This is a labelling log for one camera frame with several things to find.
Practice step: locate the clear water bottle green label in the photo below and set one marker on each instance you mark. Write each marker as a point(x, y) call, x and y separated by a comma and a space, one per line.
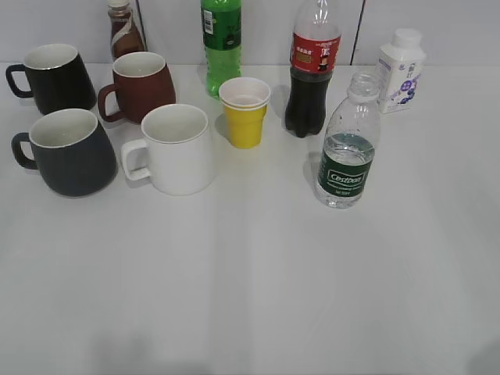
point(350, 142)

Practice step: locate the dark red ceramic mug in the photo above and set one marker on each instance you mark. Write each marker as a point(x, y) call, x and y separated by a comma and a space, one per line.
point(141, 82)

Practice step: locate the dark grey ceramic mug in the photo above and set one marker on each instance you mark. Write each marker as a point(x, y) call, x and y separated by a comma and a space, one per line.
point(71, 151)

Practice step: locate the white ceramic mug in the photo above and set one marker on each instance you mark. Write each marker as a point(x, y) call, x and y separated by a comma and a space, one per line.
point(179, 148)

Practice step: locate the white milk carton bottle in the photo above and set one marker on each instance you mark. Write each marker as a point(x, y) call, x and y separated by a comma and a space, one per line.
point(399, 67)

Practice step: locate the yellow plastic cup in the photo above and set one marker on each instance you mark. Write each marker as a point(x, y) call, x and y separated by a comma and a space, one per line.
point(245, 126)

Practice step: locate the black ceramic mug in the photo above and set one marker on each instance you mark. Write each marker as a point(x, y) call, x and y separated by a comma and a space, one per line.
point(57, 77)

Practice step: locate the brown coffee drink bottle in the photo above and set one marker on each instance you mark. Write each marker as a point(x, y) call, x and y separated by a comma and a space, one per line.
point(125, 36)

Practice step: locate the green soda bottle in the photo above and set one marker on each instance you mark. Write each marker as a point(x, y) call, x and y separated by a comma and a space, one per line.
point(221, 29)

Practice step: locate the cola bottle red label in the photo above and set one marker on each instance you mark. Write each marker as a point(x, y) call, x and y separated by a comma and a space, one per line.
point(315, 43)

